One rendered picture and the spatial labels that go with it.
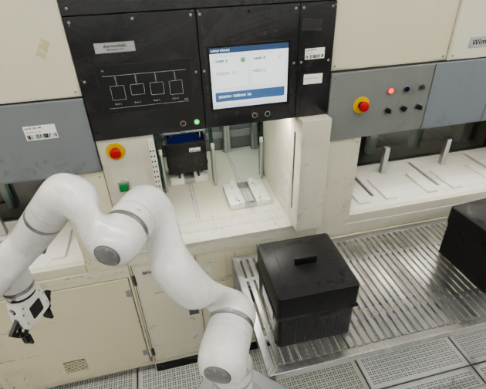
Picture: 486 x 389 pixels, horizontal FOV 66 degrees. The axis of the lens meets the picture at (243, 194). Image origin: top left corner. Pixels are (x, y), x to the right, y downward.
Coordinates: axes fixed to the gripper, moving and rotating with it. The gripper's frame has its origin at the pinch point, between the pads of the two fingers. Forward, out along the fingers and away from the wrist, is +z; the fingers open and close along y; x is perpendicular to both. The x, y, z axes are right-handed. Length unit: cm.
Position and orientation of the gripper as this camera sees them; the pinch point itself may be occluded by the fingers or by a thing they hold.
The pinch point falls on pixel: (38, 327)
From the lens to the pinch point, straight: 135.0
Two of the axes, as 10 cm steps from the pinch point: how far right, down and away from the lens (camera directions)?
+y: 2.0, -5.4, 8.2
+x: -9.8, -0.8, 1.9
